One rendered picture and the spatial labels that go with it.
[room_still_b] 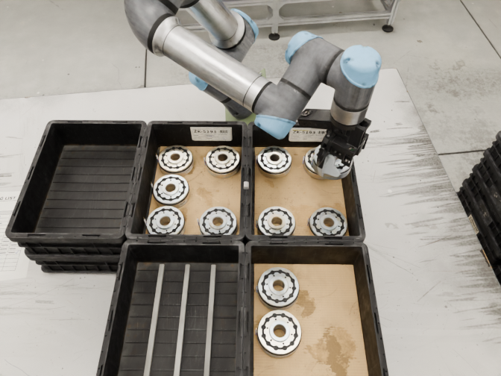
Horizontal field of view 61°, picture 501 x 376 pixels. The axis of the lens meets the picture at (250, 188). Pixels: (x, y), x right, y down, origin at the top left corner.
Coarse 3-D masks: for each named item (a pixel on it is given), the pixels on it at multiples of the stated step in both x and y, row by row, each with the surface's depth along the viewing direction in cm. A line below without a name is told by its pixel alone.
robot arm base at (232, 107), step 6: (222, 102) 140; (228, 102) 139; (234, 102) 139; (228, 108) 142; (234, 108) 141; (240, 108) 140; (246, 108) 140; (234, 114) 144; (240, 114) 142; (246, 114) 142
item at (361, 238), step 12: (252, 132) 124; (360, 204) 109; (360, 216) 107; (360, 228) 105; (252, 240) 104; (264, 240) 104; (276, 240) 104; (288, 240) 104; (300, 240) 104; (312, 240) 104; (324, 240) 104; (336, 240) 104; (348, 240) 104; (360, 240) 104
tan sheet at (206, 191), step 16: (240, 160) 130; (160, 176) 127; (192, 176) 127; (208, 176) 127; (240, 176) 127; (192, 192) 124; (208, 192) 124; (224, 192) 124; (192, 208) 121; (208, 208) 121; (192, 224) 118
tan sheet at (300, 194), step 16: (256, 176) 127; (288, 176) 127; (304, 176) 127; (256, 192) 124; (272, 192) 124; (288, 192) 124; (304, 192) 124; (320, 192) 124; (336, 192) 124; (256, 208) 121; (288, 208) 121; (304, 208) 121; (336, 208) 121; (304, 224) 118
